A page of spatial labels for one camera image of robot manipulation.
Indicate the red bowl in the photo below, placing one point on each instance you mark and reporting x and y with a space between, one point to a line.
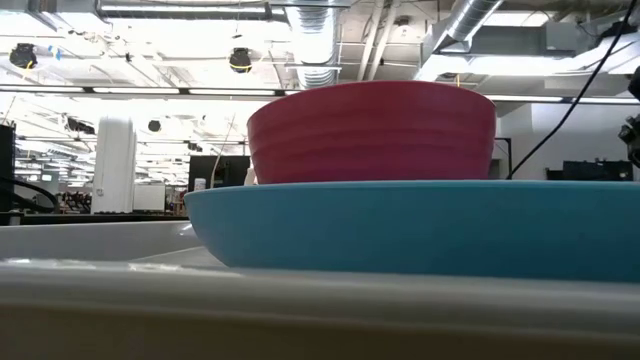
372 135

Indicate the white mug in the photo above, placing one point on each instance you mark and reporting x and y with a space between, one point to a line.
251 177

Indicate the blue plate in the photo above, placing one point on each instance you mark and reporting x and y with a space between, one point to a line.
400 230

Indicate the grey plastic tray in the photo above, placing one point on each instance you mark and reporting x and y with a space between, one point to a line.
150 310

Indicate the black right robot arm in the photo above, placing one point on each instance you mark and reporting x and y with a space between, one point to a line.
634 140

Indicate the black monitor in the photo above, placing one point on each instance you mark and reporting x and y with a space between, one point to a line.
220 172

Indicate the white bottle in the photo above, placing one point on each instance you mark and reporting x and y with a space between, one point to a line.
199 184

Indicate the white cabinet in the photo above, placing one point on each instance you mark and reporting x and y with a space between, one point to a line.
149 197

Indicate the long ceiling light strip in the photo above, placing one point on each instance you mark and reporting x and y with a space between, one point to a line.
150 91

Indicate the white building column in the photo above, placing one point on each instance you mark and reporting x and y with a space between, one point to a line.
114 165

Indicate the black equipment box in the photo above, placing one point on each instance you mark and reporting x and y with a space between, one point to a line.
590 171

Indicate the black equipment rack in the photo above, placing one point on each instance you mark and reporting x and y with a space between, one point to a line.
6 165

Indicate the silver round air duct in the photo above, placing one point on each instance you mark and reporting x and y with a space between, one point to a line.
315 40
470 20

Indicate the black aluminium table frame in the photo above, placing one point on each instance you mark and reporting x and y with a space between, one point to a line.
100 218

